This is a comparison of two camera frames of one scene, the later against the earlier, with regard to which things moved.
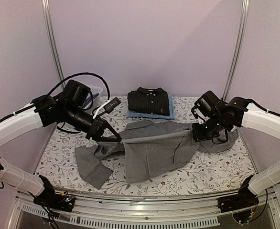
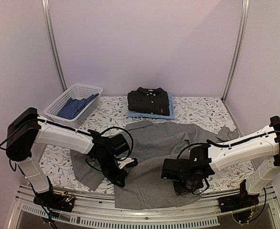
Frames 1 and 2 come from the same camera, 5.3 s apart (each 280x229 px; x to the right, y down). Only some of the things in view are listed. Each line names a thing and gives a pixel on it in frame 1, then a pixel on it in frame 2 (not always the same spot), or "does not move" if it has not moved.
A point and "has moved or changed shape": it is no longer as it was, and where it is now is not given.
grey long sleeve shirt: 147,148 has moved or changed shape
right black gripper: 199,135 → 179,190
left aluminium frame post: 47,14 does not move
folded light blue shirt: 132,114 does not move
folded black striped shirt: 148,101 does not move
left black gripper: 102,125 → 122,175
